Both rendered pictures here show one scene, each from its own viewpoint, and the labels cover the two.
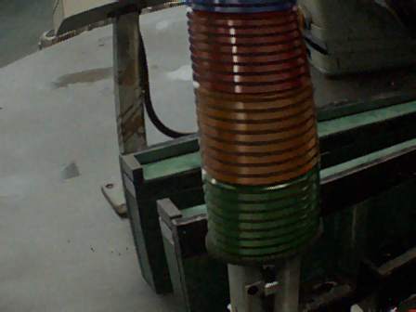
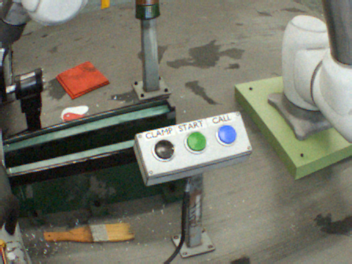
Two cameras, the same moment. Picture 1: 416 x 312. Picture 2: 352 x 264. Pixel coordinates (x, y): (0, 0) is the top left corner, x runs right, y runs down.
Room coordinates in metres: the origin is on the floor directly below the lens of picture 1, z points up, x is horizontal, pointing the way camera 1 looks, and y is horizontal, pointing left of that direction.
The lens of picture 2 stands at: (1.85, 0.08, 1.66)
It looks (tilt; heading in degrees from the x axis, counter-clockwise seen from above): 37 degrees down; 182
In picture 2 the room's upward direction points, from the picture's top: 3 degrees counter-clockwise
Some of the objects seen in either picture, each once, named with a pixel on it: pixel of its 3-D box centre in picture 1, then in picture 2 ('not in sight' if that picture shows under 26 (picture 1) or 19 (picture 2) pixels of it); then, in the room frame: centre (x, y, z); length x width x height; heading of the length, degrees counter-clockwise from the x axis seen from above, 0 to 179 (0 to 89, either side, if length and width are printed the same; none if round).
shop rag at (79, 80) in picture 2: not in sight; (80, 78); (0.45, -0.23, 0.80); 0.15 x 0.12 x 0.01; 32
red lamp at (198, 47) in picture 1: (249, 34); not in sight; (0.52, -0.03, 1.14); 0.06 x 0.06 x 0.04
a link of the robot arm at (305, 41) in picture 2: not in sight; (312, 58); (0.68, 0.37, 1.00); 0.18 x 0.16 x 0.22; 23
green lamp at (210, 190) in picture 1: (266, 201); (147, 8); (0.52, -0.03, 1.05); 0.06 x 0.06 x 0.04
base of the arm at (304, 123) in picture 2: not in sight; (306, 98); (0.66, 0.36, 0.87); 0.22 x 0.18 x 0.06; 22
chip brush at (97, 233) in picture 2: not in sight; (86, 234); (1.04, -0.15, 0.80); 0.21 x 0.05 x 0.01; 103
